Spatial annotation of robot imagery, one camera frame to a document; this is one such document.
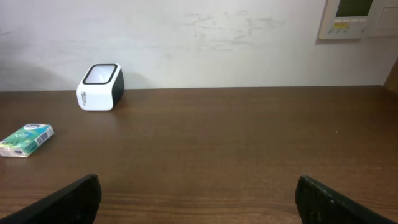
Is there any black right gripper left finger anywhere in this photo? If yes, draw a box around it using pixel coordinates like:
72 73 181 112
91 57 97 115
1 174 102 224

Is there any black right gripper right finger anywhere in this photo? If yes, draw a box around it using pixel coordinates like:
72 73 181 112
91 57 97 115
295 175 396 224

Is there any green tissue pack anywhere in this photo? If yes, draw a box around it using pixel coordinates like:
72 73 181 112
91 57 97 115
1 124 54 157

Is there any white barcode scanner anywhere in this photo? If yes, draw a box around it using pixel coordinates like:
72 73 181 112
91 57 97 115
76 63 124 111

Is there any white wall control panel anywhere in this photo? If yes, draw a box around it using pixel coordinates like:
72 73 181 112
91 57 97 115
318 0 397 40

